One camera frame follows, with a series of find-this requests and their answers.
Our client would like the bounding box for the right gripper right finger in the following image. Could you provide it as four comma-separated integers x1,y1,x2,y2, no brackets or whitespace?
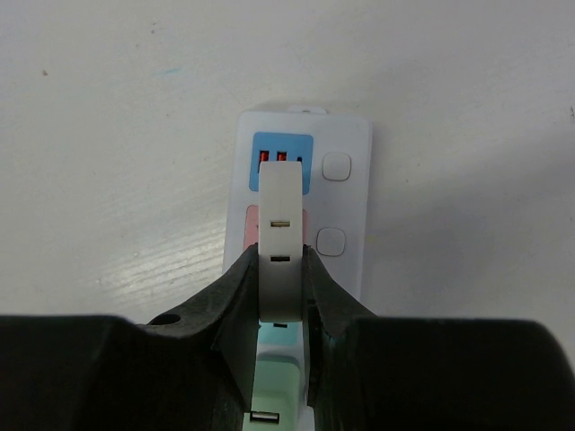
302,247,574,430

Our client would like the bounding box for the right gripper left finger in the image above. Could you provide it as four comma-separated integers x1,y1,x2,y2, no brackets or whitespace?
1,247,259,430

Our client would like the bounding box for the green plug adapter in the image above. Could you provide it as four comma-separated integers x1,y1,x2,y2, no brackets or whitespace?
243,358,302,431

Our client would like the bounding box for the white plug with switch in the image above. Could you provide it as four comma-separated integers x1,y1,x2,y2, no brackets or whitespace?
258,161,304,323

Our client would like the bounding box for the white colourful power strip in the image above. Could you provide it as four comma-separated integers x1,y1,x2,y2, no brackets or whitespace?
224,106,373,430

